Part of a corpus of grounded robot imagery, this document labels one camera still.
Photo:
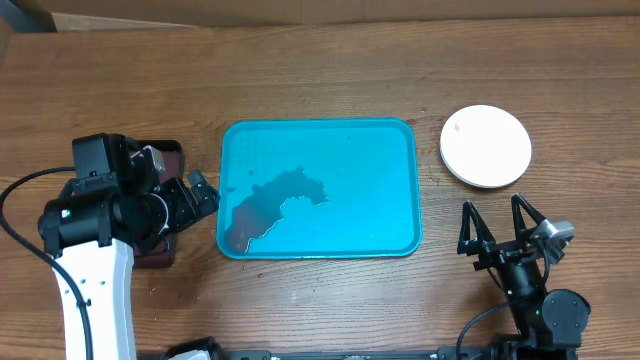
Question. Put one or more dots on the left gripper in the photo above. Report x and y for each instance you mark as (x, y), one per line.
(185, 208)

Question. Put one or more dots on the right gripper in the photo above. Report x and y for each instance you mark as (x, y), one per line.
(500, 251)

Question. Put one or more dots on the white pink plate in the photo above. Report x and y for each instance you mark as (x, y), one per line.
(485, 146)

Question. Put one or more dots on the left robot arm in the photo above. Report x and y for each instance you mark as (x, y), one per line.
(92, 232)

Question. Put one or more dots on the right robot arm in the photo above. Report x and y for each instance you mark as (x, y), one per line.
(549, 323)

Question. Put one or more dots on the black tray with red liquid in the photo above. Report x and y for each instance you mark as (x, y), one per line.
(163, 255)

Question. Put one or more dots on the blue plastic serving tray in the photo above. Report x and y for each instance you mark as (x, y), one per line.
(319, 189)

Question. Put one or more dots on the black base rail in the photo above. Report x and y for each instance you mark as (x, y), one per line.
(442, 353)

